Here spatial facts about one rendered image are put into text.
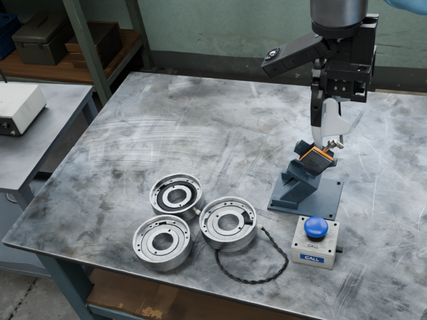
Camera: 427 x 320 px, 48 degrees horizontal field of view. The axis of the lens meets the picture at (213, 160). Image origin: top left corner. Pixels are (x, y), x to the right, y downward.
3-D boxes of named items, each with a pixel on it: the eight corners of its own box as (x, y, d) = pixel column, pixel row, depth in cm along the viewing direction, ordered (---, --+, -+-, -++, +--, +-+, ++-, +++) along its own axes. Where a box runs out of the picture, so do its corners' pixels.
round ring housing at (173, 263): (195, 270, 85) (191, 257, 82) (137, 279, 85) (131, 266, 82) (192, 224, 93) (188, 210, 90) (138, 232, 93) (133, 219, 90)
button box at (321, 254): (291, 262, 83) (290, 246, 80) (300, 230, 88) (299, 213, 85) (338, 272, 81) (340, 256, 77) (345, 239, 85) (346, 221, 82)
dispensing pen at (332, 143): (276, 174, 94) (327, 128, 82) (293, 186, 95) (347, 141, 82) (273, 183, 93) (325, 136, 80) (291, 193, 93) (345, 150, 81)
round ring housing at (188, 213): (143, 210, 97) (138, 197, 94) (179, 179, 102) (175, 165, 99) (179, 235, 91) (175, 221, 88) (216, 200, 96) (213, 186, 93)
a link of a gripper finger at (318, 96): (318, 131, 72) (323, 73, 68) (308, 129, 72) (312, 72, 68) (325, 119, 75) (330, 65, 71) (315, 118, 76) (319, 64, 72)
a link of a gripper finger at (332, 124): (346, 160, 73) (353, 103, 69) (308, 154, 75) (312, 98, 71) (349, 152, 76) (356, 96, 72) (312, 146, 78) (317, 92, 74)
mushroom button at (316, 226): (302, 248, 82) (301, 230, 79) (306, 230, 85) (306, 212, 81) (325, 253, 81) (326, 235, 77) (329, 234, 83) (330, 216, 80)
